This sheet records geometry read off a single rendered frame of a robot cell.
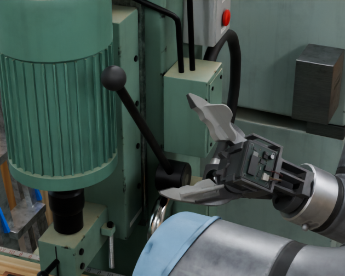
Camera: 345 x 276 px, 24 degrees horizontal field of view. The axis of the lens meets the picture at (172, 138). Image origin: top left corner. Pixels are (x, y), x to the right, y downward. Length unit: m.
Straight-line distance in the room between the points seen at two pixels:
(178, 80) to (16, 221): 1.16
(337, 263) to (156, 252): 0.16
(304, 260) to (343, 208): 0.49
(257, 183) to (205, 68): 0.36
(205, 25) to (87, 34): 0.33
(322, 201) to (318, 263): 0.47
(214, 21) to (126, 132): 0.25
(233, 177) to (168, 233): 0.38
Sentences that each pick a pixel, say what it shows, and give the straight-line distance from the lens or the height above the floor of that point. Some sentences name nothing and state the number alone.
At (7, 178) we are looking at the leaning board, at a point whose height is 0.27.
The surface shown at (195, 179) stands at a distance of 1.49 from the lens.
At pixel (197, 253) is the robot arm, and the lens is 0.71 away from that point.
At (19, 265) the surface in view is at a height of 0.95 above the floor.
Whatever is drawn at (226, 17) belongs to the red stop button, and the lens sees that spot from 1.44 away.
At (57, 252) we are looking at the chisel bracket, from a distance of 1.36.
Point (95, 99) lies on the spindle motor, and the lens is 1.19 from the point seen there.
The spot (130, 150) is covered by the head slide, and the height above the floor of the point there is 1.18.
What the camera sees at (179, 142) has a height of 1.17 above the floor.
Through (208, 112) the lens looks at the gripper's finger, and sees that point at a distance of 1.14.
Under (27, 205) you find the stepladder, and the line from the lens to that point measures 2.48.
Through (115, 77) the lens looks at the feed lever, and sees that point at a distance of 1.06.
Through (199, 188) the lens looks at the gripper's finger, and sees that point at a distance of 1.11.
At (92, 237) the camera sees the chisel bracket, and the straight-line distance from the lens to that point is 1.40.
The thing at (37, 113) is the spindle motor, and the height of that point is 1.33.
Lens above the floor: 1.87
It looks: 29 degrees down
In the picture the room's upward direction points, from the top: straight up
